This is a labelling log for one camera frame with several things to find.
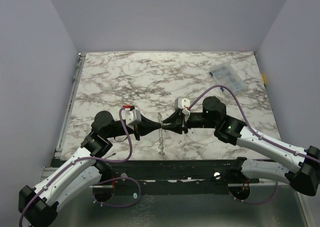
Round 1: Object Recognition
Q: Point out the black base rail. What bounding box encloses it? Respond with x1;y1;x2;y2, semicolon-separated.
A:
92;157;259;201

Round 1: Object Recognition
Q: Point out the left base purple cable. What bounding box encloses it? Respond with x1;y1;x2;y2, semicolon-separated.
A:
92;176;142;208

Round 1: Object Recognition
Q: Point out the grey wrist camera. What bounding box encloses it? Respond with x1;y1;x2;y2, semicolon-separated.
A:
174;97;191;116
125;109;142;128

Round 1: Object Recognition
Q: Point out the clear plastic organizer box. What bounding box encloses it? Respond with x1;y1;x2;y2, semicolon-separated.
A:
208;62;247;94

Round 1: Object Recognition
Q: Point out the metal side rail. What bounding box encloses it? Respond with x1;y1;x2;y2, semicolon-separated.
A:
53;53;87;159

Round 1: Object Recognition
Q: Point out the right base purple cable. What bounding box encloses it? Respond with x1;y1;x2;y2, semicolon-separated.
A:
233;181;281;205

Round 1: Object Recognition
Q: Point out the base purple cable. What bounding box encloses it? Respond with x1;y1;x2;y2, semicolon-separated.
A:
92;176;142;208
233;181;281;205

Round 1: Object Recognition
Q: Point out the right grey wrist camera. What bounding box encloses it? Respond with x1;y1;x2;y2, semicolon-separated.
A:
174;97;191;116

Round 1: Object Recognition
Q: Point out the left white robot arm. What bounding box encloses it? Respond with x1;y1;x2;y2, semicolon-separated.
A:
18;105;162;227

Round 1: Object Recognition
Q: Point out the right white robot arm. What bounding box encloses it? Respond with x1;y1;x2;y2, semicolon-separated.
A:
163;96;320;196

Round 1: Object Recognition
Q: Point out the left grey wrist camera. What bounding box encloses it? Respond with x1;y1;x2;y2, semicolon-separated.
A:
125;109;142;128

